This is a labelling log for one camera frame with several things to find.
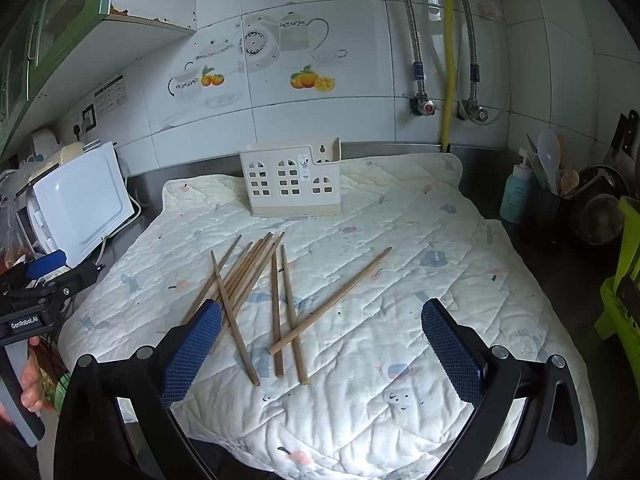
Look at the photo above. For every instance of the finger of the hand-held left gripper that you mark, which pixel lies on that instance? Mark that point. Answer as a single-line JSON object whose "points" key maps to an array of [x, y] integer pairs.
{"points": [[75, 280]]}

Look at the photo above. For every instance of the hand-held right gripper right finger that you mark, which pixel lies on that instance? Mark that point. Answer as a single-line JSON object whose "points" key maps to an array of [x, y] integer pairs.
{"points": [[452, 355]]}

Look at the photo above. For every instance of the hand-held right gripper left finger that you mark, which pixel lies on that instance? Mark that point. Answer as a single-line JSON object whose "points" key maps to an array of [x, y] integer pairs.
{"points": [[192, 355]]}

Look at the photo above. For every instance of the pile of wooden chopsticks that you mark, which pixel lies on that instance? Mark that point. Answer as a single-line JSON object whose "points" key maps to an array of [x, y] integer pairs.
{"points": [[276, 310]]}

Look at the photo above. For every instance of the white windowed utensil holder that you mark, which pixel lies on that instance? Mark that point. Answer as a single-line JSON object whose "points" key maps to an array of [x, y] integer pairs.
{"points": [[290, 185]]}

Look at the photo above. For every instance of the person's left hand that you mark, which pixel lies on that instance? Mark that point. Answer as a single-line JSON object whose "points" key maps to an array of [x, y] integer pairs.
{"points": [[32, 385]]}

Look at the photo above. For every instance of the white printed quilted mat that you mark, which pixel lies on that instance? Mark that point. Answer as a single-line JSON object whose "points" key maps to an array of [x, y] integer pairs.
{"points": [[380, 310]]}

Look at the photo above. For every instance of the clear plastic bag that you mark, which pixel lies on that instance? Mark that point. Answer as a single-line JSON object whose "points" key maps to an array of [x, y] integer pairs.
{"points": [[15, 200]]}

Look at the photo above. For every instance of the beige rice cooker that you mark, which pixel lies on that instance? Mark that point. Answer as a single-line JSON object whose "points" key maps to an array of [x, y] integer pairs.
{"points": [[67, 152]]}

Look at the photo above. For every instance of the teal soap dispenser bottle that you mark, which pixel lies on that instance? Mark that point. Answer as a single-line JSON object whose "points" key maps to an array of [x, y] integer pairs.
{"points": [[516, 195]]}

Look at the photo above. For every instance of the black utensil container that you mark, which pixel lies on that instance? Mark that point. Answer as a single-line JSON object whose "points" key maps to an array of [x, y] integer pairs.
{"points": [[546, 205]]}

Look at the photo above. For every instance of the green plastic rack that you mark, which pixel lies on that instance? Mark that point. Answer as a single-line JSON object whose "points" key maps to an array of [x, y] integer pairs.
{"points": [[622, 280]]}

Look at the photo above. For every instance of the wooden spoon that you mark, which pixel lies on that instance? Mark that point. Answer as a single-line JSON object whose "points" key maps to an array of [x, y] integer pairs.
{"points": [[569, 180]]}

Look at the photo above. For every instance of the white rice paddle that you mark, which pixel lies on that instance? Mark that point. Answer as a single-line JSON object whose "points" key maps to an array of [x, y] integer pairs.
{"points": [[549, 155]]}

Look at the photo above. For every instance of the metal water valve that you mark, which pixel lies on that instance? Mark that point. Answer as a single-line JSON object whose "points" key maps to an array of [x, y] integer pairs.
{"points": [[476, 112]]}

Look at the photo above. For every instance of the red knob water valve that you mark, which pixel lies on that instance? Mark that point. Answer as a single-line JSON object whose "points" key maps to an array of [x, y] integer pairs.
{"points": [[426, 106]]}

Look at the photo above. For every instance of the kitchen cleaver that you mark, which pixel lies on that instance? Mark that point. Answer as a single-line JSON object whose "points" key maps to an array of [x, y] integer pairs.
{"points": [[625, 135]]}

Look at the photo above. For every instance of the yellow gas pipe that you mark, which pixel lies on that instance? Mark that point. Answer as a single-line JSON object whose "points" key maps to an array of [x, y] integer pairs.
{"points": [[449, 60]]}

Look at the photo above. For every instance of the black wall socket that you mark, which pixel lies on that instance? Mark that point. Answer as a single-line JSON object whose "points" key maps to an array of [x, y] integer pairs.
{"points": [[89, 117]]}

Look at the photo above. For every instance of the white wall label sticker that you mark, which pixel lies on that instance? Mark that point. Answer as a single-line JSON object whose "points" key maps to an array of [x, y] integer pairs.
{"points": [[111, 96]]}

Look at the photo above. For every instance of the green wall cabinet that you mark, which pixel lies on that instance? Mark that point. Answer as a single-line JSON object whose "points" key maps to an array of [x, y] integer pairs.
{"points": [[55, 25]]}

